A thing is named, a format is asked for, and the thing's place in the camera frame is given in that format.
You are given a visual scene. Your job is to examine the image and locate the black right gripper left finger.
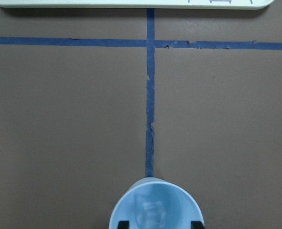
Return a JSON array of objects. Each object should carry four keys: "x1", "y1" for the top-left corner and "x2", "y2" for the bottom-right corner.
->
[{"x1": 118, "y1": 220, "x2": 129, "y2": 229}]

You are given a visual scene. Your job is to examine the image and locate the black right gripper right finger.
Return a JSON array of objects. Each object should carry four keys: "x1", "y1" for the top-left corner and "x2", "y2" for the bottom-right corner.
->
[{"x1": 191, "y1": 221, "x2": 204, "y2": 229}]

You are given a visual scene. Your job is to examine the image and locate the clear ice cube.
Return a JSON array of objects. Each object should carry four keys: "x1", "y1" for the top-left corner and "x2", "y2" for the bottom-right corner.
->
[{"x1": 134, "y1": 195, "x2": 167, "y2": 229}]

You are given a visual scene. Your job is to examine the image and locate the light blue plastic cup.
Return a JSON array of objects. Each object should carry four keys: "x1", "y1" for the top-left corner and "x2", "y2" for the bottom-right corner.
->
[{"x1": 108, "y1": 177, "x2": 206, "y2": 229}]

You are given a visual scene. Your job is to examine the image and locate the white bear serving tray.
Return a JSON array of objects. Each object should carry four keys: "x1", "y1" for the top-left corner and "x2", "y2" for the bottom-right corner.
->
[{"x1": 0, "y1": 0, "x2": 273, "y2": 10}]

